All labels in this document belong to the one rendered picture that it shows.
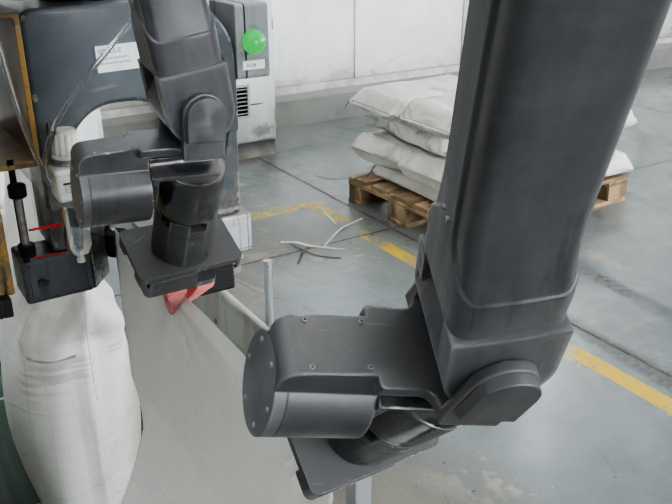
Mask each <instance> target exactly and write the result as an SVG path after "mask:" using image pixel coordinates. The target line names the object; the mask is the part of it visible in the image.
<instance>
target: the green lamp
mask: <svg viewBox="0 0 672 504"><path fill-rule="evenodd" d="M265 45H266V39H265V36H264V34H263V33H262V32H261V31H259V30H257V29H251V30H248V31H247V32H246V33H245V34H244V36H243V38H242V46H243V48H244V50H245V51H246V52H248V53H249V54H258V53H260V52H261V51H263V49H264V48H265Z"/></svg>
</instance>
